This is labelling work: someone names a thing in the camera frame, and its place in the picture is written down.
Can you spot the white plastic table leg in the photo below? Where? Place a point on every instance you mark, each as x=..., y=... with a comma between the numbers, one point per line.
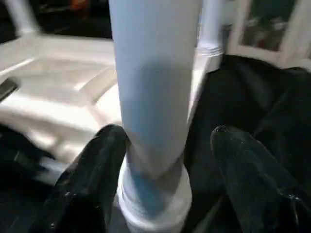
x=211, y=24
x=22, y=17
x=153, y=97

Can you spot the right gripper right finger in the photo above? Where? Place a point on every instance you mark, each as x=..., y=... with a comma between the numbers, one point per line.
x=257, y=189

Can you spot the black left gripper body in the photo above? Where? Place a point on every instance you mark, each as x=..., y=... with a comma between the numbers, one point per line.
x=7, y=90

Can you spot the white plastic table top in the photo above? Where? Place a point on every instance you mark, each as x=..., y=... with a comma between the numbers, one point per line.
x=63, y=92

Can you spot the black work mat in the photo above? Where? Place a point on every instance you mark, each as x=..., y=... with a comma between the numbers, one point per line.
x=257, y=102

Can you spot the white glass-door cabinet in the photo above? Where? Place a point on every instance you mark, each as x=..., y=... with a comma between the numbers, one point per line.
x=272, y=29

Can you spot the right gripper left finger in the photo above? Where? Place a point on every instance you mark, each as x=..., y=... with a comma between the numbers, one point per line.
x=85, y=184

